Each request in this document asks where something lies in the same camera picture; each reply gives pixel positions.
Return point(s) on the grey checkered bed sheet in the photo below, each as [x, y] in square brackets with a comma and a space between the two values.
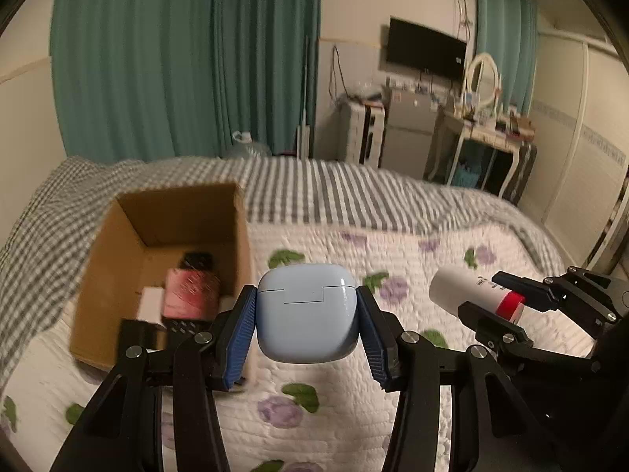
[44, 255]

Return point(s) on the large white charger cube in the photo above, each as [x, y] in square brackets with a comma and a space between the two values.
[150, 306]

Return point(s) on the silver mini fridge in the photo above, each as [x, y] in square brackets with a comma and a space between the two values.
[408, 136]

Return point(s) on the reddish patterned card wallet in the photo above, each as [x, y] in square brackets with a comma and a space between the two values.
[190, 294]

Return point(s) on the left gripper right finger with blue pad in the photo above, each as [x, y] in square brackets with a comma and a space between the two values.
[492, 428]

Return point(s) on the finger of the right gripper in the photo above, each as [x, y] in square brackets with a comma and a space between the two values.
[510, 342]
[583, 296]

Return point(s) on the wide green curtain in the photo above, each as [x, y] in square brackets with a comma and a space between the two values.
[156, 79]

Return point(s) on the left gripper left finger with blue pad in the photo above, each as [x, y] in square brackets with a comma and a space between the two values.
[120, 429]

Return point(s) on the black wall television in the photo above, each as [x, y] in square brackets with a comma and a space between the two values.
[421, 48]

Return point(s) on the oval white vanity mirror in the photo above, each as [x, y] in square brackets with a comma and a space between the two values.
[482, 83]

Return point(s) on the blue plastic basket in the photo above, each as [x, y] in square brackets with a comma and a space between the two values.
[467, 175]

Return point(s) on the black power adapter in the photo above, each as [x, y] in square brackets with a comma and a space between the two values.
[197, 261]

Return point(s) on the light blue earbuds case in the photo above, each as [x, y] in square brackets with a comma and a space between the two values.
[307, 313]

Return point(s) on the brown cardboard box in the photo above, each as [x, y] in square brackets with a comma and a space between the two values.
[143, 236]

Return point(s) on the white hard-shell suitcase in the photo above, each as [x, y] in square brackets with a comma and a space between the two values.
[361, 133]

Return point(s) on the white tube with red band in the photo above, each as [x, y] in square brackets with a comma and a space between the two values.
[452, 285]

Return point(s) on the clear large water jug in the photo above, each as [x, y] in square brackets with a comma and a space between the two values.
[245, 147]

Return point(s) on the narrow green curtain right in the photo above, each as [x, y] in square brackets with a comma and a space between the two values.
[507, 30]

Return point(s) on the black TV remote control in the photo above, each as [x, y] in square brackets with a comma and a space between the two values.
[184, 327]

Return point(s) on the dark suitcase beside wardrobe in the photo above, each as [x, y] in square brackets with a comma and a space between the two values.
[517, 184]

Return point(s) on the white louvered wardrobe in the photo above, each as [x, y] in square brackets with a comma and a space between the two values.
[578, 186]

